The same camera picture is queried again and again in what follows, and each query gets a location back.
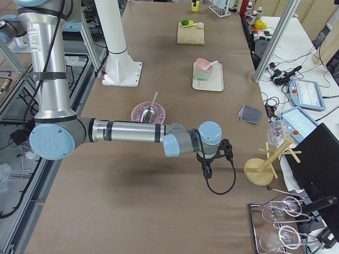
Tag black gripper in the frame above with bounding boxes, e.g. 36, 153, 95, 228
196, 139, 233, 179

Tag white ceramic spoon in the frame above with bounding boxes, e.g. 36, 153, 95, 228
202, 60, 219, 71

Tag small pink bowl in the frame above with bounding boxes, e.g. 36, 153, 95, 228
195, 58, 213, 73

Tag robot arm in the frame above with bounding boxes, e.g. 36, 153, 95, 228
1, 14, 29, 48
17, 1, 233, 179

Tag large pink bowl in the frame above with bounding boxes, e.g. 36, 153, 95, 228
131, 102, 167, 124

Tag wooden mug stand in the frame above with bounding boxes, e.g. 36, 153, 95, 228
244, 136, 301, 186

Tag grey cleaning cloths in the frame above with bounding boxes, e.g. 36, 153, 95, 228
238, 105, 262, 125

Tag metal ice scoop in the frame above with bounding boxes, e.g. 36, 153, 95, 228
139, 92, 158, 123

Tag cream rabbit tray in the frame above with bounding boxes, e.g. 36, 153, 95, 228
192, 63, 224, 92

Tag upper wine glass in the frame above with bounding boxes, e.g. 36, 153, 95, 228
262, 196, 302, 222

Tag wine glass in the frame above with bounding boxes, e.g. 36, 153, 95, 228
262, 196, 302, 222
259, 225, 301, 253

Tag lower wine glass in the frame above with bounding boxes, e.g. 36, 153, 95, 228
259, 225, 301, 253

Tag black monitor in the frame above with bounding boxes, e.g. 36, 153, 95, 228
286, 123, 338, 238

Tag blue teach pendant tablet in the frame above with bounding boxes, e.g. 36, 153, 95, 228
289, 78, 326, 111

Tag bamboo cutting board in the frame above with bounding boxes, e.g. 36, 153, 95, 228
176, 23, 205, 45

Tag yellow plastic knife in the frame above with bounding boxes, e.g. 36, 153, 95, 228
182, 23, 198, 28

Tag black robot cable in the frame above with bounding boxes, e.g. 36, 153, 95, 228
195, 129, 237, 196

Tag wire glass rack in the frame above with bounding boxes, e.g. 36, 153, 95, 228
248, 196, 324, 253

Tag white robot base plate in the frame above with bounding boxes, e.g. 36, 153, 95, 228
102, 52, 142, 87

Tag wire cup rack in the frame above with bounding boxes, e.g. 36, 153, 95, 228
209, 0, 239, 17

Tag right aluminium frame post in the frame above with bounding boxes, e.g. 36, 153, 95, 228
254, 0, 300, 83

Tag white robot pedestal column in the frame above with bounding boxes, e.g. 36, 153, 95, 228
95, 0, 127, 55

